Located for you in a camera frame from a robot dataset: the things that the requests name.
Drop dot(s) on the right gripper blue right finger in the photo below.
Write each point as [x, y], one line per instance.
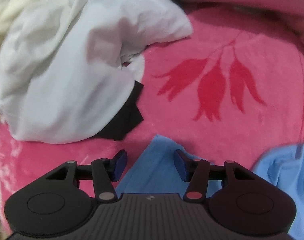
[195, 172]

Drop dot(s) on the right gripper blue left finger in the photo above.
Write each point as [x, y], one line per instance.
[104, 172]

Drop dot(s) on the light blue t-shirt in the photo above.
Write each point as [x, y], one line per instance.
[155, 172]

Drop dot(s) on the black garment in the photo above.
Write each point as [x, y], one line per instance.
[127, 118]

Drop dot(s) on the white crumpled sheet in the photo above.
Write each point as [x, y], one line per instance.
[65, 65]

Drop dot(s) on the pink floral fleece blanket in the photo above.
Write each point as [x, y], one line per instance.
[234, 90]

